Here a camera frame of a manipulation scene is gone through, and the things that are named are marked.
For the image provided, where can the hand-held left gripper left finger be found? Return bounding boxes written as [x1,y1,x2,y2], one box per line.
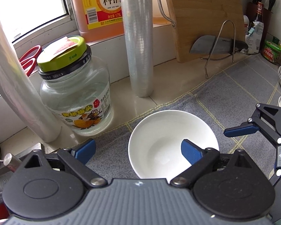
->
[23,139,108,188]

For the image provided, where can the grey and teal checked cloth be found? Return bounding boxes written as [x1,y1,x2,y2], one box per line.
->
[85,53,281,181]

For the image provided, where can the window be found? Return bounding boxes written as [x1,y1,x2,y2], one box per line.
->
[0,0,72,44]

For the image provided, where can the green-lidded sauce jar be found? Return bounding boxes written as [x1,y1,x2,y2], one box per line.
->
[262,40,281,64]

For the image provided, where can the short cling film roll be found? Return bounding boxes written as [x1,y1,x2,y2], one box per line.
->
[0,11,63,143]

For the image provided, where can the black-handled kitchen knife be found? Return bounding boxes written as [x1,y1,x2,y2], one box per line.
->
[189,35,249,55]

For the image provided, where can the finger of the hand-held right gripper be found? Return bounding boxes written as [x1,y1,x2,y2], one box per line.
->
[224,103,281,145]
[270,168,281,188]

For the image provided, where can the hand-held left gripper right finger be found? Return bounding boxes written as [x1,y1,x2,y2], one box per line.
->
[169,139,260,189]

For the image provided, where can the white food packet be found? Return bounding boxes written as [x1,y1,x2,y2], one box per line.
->
[244,21,265,54]

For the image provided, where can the brown knife block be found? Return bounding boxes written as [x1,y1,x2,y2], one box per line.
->
[246,1,272,41]

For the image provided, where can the orange cooking wine jug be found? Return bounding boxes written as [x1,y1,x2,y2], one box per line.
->
[69,0,132,42]

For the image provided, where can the dark soy sauce bottle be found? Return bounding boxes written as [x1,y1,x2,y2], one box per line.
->
[254,1,265,29]

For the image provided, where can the red-handled scissors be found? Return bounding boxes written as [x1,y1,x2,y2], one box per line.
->
[18,45,43,77]

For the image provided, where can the bamboo cutting board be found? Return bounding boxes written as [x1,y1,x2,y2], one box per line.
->
[157,0,245,63]

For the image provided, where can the tall cling film roll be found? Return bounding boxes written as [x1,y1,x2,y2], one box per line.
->
[119,0,154,98]

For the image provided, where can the glass jar with green lid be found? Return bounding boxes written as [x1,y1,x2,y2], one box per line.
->
[37,36,115,136]

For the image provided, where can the steel wire rack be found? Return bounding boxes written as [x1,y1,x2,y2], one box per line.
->
[200,20,236,79]

